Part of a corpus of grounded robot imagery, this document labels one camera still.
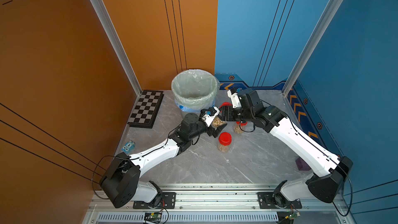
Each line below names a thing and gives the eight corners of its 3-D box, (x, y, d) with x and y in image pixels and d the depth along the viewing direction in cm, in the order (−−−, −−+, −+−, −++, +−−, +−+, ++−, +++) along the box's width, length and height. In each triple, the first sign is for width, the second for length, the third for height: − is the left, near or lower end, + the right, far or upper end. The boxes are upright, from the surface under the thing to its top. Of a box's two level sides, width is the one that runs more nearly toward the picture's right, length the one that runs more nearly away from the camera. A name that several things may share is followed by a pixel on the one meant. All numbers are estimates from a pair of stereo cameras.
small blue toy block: (122, 151, 92) (120, 149, 90) (129, 142, 97) (128, 139, 94) (130, 154, 91) (128, 152, 89) (136, 144, 95) (135, 142, 93)
